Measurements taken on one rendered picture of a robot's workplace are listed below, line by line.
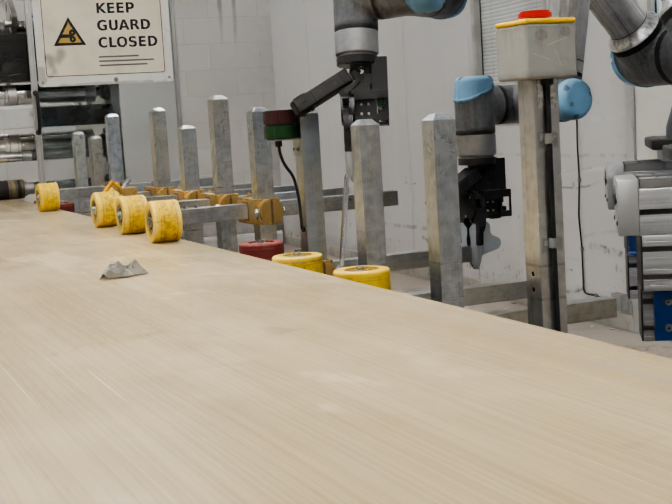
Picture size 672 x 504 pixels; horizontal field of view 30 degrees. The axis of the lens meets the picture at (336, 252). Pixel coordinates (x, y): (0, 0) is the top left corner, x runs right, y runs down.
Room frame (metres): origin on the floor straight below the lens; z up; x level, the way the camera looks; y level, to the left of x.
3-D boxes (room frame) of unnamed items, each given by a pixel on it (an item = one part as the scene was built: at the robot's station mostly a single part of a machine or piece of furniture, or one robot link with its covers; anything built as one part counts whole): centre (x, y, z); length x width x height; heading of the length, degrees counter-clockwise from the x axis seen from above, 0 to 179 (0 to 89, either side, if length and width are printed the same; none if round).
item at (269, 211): (2.46, 0.14, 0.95); 0.14 x 0.06 x 0.05; 23
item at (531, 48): (1.51, -0.25, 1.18); 0.07 x 0.07 x 0.08; 23
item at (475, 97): (2.39, -0.28, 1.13); 0.09 x 0.08 x 0.11; 120
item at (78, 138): (4.06, 0.81, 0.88); 0.04 x 0.04 x 0.48; 23
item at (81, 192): (3.65, 0.58, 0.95); 0.50 x 0.04 x 0.04; 113
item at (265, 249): (2.22, 0.13, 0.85); 0.08 x 0.08 x 0.11
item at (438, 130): (1.75, -0.15, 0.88); 0.04 x 0.04 x 0.48; 23
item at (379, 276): (1.74, -0.03, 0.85); 0.08 x 0.08 x 0.11
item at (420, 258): (2.29, -0.05, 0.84); 0.43 x 0.03 x 0.04; 113
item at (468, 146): (2.39, -0.28, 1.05); 0.08 x 0.08 x 0.05
